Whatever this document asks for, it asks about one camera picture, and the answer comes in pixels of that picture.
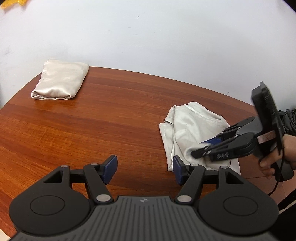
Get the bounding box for red gold fringed banner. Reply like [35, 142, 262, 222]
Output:
[1, 0, 28, 9]

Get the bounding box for beige satin shirt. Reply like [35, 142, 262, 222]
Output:
[159, 102, 241, 174]

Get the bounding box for folded cream garment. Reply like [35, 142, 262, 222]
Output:
[31, 59, 89, 100]

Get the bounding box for person's right hand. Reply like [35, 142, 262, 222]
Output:
[255, 134, 296, 180]

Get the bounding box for dark grey garment pile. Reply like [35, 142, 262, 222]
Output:
[278, 108, 296, 136]

